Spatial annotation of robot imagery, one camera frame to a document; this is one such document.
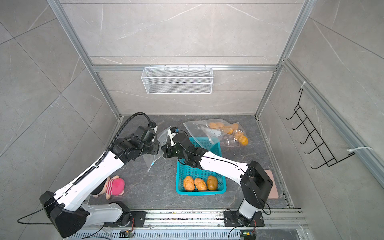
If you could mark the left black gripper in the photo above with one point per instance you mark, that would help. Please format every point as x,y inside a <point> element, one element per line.
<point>156,148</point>

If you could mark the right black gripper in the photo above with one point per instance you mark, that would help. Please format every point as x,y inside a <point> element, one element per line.
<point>169,152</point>

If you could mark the clear plastic bag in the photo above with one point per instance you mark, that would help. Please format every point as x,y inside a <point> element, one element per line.
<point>150,160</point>
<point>201,129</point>

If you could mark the clear pink-dotted zipper bag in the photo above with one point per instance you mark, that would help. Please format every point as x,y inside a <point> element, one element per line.
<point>234,136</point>

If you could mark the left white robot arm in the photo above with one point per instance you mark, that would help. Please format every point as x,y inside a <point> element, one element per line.
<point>65,208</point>

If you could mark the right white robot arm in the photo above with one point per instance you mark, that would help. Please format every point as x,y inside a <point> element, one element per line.
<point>255,182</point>

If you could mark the teal plastic basket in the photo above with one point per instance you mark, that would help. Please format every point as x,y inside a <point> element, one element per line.
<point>184,171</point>

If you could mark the pink plush pig toy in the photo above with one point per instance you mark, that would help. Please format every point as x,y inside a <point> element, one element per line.
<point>110,187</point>

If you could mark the checkered beige cloth item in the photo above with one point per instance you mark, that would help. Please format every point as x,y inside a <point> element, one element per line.
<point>274,192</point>

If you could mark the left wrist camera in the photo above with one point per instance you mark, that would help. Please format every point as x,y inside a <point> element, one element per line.
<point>153,126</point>

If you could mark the white wire mesh shelf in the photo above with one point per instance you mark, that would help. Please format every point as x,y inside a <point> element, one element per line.
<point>178,80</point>

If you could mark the metal base rail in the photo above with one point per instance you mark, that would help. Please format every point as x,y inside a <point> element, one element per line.
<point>281,224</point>

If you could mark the black wire hook rack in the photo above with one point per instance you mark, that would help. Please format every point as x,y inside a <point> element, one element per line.
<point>328,159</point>

